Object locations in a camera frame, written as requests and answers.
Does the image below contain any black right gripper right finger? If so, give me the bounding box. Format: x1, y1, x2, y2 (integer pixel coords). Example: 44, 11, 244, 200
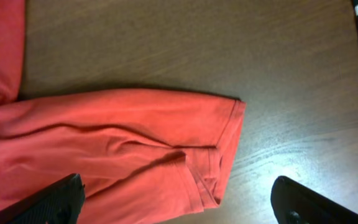
270, 175, 358, 224

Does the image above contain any red orange t-shirt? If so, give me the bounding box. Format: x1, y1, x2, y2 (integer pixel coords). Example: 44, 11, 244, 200
0, 0, 246, 223

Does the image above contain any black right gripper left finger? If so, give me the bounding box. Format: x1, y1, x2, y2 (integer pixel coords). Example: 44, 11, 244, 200
0, 174, 85, 224

